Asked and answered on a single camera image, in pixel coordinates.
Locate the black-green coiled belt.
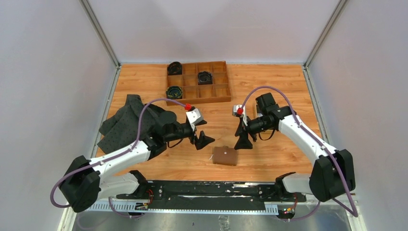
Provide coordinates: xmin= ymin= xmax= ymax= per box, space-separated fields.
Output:
xmin=166 ymin=86 xmax=183 ymax=100

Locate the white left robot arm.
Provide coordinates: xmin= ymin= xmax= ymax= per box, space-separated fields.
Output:
xmin=57 ymin=109 xmax=215 ymax=213

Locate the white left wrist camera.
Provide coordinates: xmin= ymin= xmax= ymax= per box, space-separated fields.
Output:
xmin=186 ymin=108 xmax=204 ymax=126

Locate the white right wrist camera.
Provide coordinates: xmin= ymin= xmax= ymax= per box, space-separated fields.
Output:
xmin=232 ymin=104 xmax=247 ymax=126

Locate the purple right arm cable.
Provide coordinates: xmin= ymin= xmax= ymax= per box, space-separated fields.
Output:
xmin=237 ymin=86 xmax=359 ymax=222

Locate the brown leather card holder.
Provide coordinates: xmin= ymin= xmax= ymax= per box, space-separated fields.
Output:
xmin=212 ymin=146 xmax=239 ymax=166

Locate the yellow oval card tray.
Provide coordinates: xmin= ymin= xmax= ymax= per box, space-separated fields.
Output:
xmin=255 ymin=104 xmax=263 ymax=118

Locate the dark grey dotted cloth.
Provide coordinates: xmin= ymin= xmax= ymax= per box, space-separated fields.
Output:
xmin=97 ymin=94 xmax=179 ymax=159

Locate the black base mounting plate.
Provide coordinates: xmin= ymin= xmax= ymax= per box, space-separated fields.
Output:
xmin=89 ymin=180 xmax=306 ymax=213

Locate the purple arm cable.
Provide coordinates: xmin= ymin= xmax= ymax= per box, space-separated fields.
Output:
xmin=50 ymin=98 xmax=192 ymax=209
xmin=237 ymin=86 xmax=359 ymax=222

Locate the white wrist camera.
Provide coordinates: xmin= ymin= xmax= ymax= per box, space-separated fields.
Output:
xmin=186 ymin=108 xmax=204 ymax=126
xmin=232 ymin=104 xmax=247 ymax=126

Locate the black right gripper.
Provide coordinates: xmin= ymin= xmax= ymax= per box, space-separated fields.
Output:
xmin=234 ymin=115 xmax=273 ymax=150

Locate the black coiled belt middle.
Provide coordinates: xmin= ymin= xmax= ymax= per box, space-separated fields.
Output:
xmin=197 ymin=71 xmax=213 ymax=85

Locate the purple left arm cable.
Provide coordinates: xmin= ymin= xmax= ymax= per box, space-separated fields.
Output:
xmin=50 ymin=98 xmax=192 ymax=209

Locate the wooden compartment tray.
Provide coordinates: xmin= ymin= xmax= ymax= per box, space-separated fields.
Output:
xmin=165 ymin=61 xmax=232 ymax=105

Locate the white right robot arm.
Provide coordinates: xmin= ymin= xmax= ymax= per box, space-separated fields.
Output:
xmin=232 ymin=93 xmax=356 ymax=202

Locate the black coiled belt top-left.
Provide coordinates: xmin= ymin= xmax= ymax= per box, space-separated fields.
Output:
xmin=167 ymin=62 xmax=182 ymax=76

